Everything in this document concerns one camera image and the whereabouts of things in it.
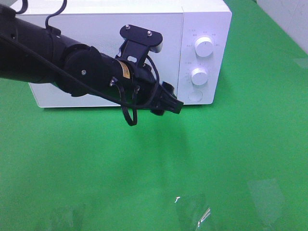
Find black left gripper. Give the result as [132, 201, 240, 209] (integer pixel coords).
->
[110, 25, 184, 116]

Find white microwave knob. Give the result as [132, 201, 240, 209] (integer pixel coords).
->
[195, 36, 214, 57]
[191, 68, 209, 86]

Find round white door button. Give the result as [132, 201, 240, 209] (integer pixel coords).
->
[188, 90, 203, 102]

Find white microwave door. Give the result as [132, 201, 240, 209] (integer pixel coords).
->
[30, 13, 182, 108]

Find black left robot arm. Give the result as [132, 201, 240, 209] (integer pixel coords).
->
[0, 1, 183, 122]

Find white microwave oven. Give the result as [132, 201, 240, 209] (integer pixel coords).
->
[11, 0, 233, 108]

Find green table mat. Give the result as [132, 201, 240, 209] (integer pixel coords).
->
[0, 0, 308, 231]

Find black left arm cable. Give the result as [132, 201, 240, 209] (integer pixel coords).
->
[0, 0, 161, 127]

